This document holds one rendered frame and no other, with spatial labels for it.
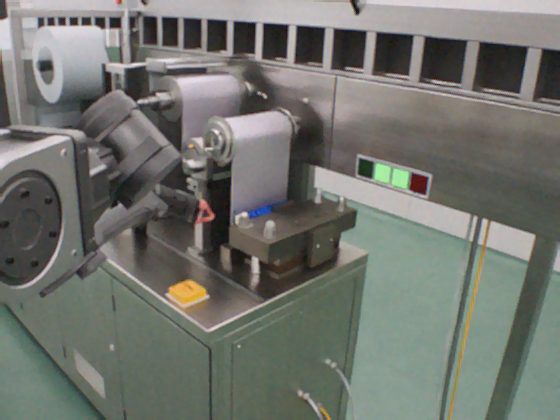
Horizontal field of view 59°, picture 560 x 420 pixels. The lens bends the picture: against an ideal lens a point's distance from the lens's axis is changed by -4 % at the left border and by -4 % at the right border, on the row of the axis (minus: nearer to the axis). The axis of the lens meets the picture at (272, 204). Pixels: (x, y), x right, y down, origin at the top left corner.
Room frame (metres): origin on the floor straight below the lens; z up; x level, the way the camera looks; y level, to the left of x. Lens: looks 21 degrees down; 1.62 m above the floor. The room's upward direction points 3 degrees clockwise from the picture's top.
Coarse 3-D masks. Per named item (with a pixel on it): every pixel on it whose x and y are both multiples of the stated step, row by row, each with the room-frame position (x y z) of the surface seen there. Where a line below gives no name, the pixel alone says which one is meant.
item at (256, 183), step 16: (256, 160) 1.48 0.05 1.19; (272, 160) 1.53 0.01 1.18; (288, 160) 1.58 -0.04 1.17; (240, 176) 1.43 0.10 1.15; (256, 176) 1.48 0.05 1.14; (272, 176) 1.53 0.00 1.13; (240, 192) 1.44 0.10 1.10; (256, 192) 1.48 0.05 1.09; (272, 192) 1.53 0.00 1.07; (240, 208) 1.44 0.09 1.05; (256, 208) 1.49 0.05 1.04
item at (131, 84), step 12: (108, 72) 1.65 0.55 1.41; (120, 72) 1.58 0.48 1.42; (132, 72) 1.56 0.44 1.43; (108, 84) 1.65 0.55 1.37; (120, 84) 1.64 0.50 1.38; (132, 84) 1.56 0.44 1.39; (132, 96) 1.56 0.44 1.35; (120, 204) 1.62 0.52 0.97; (132, 228) 1.55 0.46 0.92; (144, 228) 1.57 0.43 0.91
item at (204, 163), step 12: (204, 156) 1.45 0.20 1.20; (204, 168) 1.44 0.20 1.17; (192, 180) 1.43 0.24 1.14; (204, 180) 1.43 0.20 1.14; (204, 192) 1.44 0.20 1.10; (204, 216) 1.44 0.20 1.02; (204, 228) 1.44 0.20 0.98; (204, 240) 1.44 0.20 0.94; (192, 252) 1.43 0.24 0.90; (204, 252) 1.43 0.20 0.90
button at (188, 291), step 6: (186, 282) 1.20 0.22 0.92; (192, 282) 1.21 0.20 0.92; (174, 288) 1.17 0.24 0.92; (180, 288) 1.17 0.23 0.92; (186, 288) 1.17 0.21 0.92; (192, 288) 1.17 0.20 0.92; (198, 288) 1.18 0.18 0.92; (174, 294) 1.15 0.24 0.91; (180, 294) 1.14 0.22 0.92; (186, 294) 1.14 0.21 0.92; (192, 294) 1.15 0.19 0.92; (198, 294) 1.16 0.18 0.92; (204, 294) 1.17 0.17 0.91; (180, 300) 1.14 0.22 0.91; (186, 300) 1.13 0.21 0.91; (192, 300) 1.14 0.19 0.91
